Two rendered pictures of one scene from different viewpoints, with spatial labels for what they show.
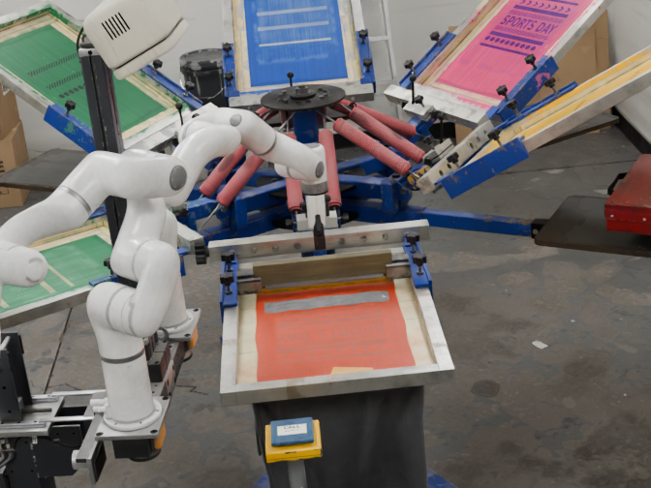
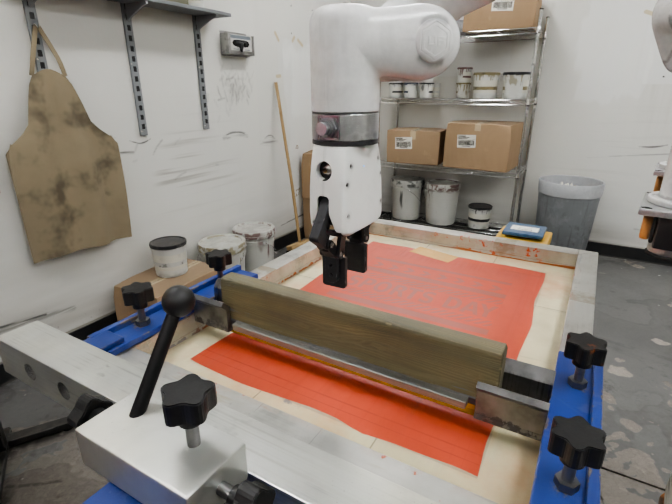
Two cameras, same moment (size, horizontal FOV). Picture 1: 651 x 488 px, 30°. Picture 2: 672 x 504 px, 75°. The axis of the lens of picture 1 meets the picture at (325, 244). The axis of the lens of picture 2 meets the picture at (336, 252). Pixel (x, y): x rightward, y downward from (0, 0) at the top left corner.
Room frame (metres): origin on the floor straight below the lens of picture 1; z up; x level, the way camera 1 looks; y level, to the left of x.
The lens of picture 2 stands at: (3.69, 0.27, 1.32)
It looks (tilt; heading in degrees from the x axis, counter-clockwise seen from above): 20 degrees down; 211
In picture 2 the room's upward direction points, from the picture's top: straight up
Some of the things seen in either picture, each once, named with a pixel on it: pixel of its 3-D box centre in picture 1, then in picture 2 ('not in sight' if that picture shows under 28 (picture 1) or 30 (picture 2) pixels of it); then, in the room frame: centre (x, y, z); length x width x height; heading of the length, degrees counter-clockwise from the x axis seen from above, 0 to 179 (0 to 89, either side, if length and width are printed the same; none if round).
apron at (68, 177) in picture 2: not in sight; (66, 145); (2.52, -1.95, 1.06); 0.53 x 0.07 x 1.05; 1
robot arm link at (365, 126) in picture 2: (314, 184); (342, 125); (3.25, 0.02, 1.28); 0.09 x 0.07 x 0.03; 1
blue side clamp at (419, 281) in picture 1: (417, 270); (187, 316); (3.27, -0.26, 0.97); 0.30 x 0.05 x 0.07; 1
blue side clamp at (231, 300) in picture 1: (230, 289); (567, 448); (3.26, 0.29, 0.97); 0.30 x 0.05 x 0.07; 1
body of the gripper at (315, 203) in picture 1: (316, 204); (345, 179); (3.24, 0.02, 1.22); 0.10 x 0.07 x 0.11; 1
